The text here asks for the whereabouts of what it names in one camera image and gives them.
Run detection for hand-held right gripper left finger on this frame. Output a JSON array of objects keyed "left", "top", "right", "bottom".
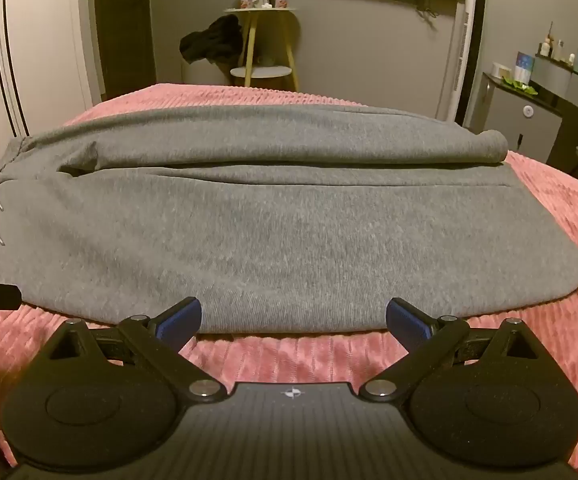
[{"left": 49, "top": 296, "right": 227, "bottom": 404}]

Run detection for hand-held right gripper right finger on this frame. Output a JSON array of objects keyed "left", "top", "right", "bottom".
[{"left": 358, "top": 297, "right": 540, "bottom": 404}]

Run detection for grey sweat pants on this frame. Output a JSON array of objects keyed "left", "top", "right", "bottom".
[{"left": 0, "top": 91, "right": 510, "bottom": 335}]

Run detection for pink ribbed blanket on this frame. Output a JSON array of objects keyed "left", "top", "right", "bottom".
[{"left": 0, "top": 82, "right": 578, "bottom": 480}]

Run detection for dark vanity desk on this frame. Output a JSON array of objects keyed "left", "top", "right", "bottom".
[{"left": 471, "top": 52, "right": 578, "bottom": 162}]

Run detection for green leaf decoration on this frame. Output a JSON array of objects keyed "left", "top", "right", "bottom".
[{"left": 501, "top": 77, "right": 540, "bottom": 96}]

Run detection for yellow side table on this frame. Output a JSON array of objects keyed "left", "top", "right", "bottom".
[{"left": 224, "top": 6, "right": 300, "bottom": 92}]

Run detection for white tower air conditioner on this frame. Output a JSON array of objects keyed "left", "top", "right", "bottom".
[{"left": 436, "top": 0, "right": 488, "bottom": 132}]

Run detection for white wardrobe with stripes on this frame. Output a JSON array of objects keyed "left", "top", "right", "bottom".
[{"left": 0, "top": 0, "right": 100, "bottom": 142}]

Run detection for blue card box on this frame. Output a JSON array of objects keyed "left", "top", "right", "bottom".
[{"left": 514, "top": 51, "right": 536, "bottom": 84}]

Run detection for black cloth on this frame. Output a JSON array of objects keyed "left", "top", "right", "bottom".
[{"left": 179, "top": 14, "right": 244, "bottom": 67}]

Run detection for dark door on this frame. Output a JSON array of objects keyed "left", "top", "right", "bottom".
[{"left": 89, "top": 0, "right": 158, "bottom": 104}]

